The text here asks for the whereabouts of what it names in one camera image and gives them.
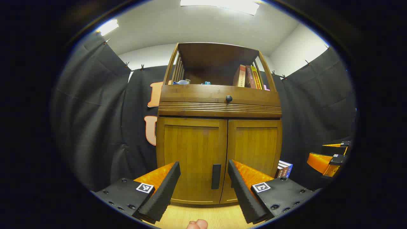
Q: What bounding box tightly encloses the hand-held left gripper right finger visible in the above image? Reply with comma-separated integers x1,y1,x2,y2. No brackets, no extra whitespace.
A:
227,160,321,225

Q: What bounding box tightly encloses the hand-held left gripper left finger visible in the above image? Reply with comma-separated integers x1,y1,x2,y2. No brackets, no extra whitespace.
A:
91,161,181,225

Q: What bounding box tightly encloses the black door handle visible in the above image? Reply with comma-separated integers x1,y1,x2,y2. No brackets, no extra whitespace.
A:
211,164,222,190

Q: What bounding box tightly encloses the wooden cabinet door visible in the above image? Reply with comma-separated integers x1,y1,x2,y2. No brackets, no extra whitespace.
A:
220,119,283,204
156,117,228,205

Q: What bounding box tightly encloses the brown wooden double-door shoe cabinet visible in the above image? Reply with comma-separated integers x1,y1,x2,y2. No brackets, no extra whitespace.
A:
156,42,283,205

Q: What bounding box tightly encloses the wooden cabinet drawer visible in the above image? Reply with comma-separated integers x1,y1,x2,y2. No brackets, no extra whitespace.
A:
158,84,282,118

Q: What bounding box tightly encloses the black backdrop cloth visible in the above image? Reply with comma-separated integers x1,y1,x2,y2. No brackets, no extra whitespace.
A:
52,32,356,193

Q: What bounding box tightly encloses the yellow book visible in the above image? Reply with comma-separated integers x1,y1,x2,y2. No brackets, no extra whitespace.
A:
251,66,263,90

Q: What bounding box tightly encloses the dark brown book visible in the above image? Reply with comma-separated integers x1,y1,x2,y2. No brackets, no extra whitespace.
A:
245,65,257,89

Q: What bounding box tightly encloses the tan red book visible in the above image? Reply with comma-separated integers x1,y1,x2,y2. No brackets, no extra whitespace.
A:
233,65,246,87

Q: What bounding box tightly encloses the small ceiling light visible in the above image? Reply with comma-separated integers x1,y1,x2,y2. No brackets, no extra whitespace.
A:
96,19,120,36

